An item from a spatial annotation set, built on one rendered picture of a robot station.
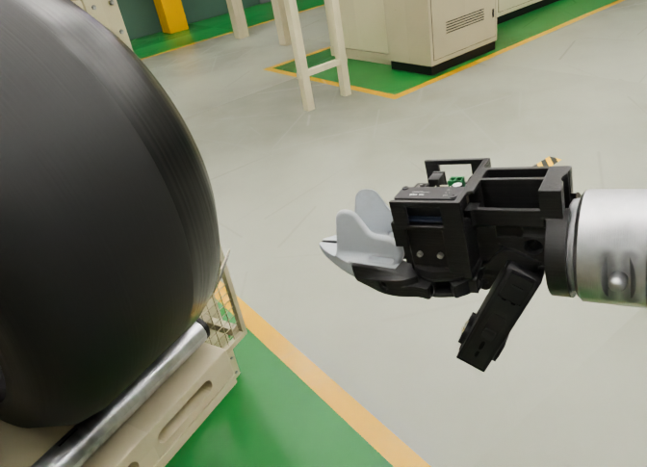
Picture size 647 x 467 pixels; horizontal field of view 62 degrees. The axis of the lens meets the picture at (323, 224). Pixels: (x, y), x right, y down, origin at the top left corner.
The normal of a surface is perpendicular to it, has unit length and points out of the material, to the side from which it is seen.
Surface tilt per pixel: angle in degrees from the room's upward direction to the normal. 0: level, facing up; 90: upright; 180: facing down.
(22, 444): 0
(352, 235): 90
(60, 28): 42
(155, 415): 0
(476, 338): 90
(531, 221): 90
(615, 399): 0
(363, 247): 90
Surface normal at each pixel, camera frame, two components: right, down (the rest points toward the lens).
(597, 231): -0.54, -0.28
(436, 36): 0.59, 0.33
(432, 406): -0.16, -0.85
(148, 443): 0.85, 0.15
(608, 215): -0.44, -0.57
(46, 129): 0.66, -0.29
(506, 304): -0.48, 0.51
